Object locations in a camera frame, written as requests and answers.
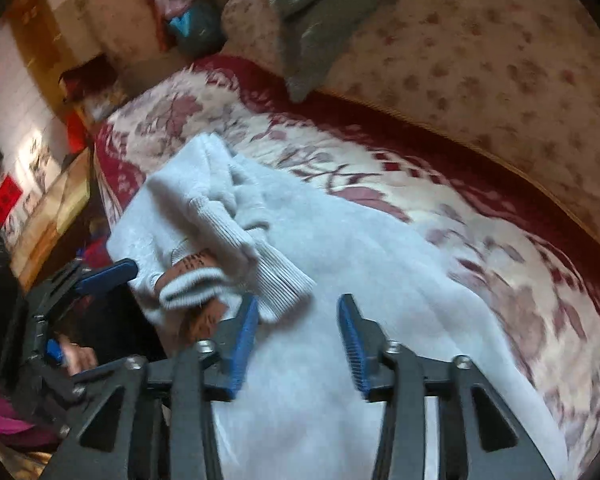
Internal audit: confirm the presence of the white knit sweater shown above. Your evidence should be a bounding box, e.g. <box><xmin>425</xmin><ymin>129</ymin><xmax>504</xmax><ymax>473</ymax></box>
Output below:
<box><xmin>105</xmin><ymin>132</ymin><xmax>572</xmax><ymax>480</ymax></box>

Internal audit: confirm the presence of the wooden table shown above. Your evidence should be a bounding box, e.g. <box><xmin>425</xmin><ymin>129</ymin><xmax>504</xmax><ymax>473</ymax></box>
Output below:
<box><xmin>10</xmin><ymin>150</ymin><xmax>93</xmax><ymax>291</ymax></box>

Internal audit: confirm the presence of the person's left hand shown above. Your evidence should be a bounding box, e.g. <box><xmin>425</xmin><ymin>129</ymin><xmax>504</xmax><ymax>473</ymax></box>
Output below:
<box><xmin>60</xmin><ymin>335</ymin><xmax>101</xmax><ymax>377</ymax></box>

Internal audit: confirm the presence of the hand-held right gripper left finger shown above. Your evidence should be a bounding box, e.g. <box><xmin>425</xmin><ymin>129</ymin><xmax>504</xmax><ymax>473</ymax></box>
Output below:
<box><xmin>45</xmin><ymin>294</ymin><xmax>260</xmax><ymax>480</ymax></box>

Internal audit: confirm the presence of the red white floral blanket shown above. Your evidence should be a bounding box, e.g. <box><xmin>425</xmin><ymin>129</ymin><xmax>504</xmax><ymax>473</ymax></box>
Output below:
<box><xmin>92</xmin><ymin>55</ymin><xmax>600</xmax><ymax>467</ymax></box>

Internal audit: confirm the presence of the red paper wall sign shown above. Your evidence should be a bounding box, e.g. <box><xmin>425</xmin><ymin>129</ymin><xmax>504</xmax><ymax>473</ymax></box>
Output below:
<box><xmin>0</xmin><ymin>175</ymin><xmax>23</xmax><ymax>223</ymax></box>

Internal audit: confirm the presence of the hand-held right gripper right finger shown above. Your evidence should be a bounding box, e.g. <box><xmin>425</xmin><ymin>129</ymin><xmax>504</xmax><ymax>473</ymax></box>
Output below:
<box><xmin>336</xmin><ymin>294</ymin><xmax>557</xmax><ymax>480</ymax></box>

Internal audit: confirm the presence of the beige floral cloth cover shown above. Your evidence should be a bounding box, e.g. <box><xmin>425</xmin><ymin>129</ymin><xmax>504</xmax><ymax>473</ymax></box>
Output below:
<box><xmin>45</xmin><ymin>0</ymin><xmax>173</xmax><ymax>63</ymax></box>

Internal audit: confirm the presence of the orange red object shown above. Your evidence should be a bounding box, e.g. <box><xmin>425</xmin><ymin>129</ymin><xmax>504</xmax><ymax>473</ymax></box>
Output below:
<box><xmin>62</xmin><ymin>110</ymin><xmax>89</xmax><ymax>154</ymax></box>

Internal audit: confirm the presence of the wooden cabinet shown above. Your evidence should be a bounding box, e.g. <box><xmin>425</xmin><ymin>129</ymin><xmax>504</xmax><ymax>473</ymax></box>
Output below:
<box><xmin>5</xmin><ymin>0</ymin><xmax>106</xmax><ymax>111</ymax></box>

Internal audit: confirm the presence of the beige floral sofa backrest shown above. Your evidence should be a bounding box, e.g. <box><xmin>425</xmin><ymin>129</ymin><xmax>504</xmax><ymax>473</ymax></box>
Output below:
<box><xmin>220</xmin><ymin>0</ymin><xmax>600</xmax><ymax>256</ymax></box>

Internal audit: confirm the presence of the blue and black bag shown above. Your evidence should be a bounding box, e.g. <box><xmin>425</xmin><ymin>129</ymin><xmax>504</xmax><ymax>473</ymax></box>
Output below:
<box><xmin>167</xmin><ymin>2</ymin><xmax>226</xmax><ymax>53</ymax></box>

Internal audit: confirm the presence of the grey green cloth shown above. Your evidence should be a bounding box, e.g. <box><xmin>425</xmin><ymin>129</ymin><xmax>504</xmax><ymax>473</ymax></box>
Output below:
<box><xmin>272</xmin><ymin>0</ymin><xmax>421</xmax><ymax>103</ymax></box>

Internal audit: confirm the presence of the person's left forearm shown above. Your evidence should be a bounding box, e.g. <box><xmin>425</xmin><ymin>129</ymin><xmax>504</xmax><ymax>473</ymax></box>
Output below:
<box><xmin>0</xmin><ymin>370</ymin><xmax>37</xmax><ymax>442</ymax></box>

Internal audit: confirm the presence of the dark bag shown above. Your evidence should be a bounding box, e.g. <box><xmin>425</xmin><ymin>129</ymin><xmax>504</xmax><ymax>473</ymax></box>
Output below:
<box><xmin>60</xmin><ymin>57</ymin><xmax>122</xmax><ymax>106</ymax></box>

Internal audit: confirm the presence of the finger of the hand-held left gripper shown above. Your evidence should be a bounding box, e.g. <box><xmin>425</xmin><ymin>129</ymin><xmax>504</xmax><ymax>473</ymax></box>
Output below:
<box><xmin>45</xmin><ymin>258</ymin><xmax>139</xmax><ymax>297</ymax></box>
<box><xmin>70</xmin><ymin>357</ymin><xmax>137</xmax><ymax>396</ymax></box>

